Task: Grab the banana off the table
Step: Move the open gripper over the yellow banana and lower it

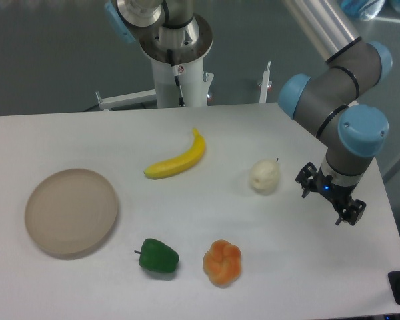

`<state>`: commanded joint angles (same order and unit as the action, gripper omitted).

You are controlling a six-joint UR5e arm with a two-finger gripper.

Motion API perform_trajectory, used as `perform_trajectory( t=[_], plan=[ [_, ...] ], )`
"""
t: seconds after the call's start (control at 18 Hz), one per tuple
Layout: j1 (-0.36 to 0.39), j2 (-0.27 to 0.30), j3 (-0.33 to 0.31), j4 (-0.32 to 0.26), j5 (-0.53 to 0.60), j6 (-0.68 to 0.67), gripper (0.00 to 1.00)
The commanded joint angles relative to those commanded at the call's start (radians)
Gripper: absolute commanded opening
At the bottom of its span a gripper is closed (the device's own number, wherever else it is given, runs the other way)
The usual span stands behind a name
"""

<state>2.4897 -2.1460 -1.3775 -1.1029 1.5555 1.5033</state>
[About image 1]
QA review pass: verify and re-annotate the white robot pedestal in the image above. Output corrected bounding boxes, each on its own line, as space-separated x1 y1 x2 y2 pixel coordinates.
140 14 214 109

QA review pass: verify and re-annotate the green bell pepper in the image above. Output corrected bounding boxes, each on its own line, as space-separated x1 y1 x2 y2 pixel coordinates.
134 238 179 273

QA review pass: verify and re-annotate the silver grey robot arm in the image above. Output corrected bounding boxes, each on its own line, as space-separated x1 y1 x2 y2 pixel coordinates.
104 1 392 225

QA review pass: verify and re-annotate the white mounting bracket left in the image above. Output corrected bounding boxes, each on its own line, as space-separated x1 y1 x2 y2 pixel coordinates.
95 89 156 111

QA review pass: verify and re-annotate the white pear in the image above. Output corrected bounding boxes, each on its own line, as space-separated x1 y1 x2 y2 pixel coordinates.
249 158 281 195

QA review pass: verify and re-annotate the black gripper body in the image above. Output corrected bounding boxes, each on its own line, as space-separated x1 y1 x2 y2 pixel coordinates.
313 173 355 211

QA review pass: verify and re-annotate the yellow banana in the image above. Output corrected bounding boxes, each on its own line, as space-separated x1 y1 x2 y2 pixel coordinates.
143 128 206 179

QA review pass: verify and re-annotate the blue plastic bag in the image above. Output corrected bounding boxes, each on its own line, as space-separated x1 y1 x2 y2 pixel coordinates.
337 0 400 21

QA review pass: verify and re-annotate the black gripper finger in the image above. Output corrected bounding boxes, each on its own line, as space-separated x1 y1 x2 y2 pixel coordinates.
334 198 367 225
295 162 317 198

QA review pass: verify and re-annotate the beige round plate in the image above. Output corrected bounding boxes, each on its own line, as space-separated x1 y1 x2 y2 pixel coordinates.
25 169 119 259

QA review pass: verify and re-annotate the orange knotted bread roll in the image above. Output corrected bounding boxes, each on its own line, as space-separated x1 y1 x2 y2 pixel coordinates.
203 239 242 287

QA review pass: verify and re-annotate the white mounting bracket right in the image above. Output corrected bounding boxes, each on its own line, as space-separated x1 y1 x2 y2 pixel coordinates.
258 61 273 104

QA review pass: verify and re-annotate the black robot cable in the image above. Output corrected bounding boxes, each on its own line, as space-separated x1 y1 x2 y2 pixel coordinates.
166 49 187 108

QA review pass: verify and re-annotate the white mounting bracket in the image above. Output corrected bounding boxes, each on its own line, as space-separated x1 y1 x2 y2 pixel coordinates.
95 89 156 111
258 61 273 104

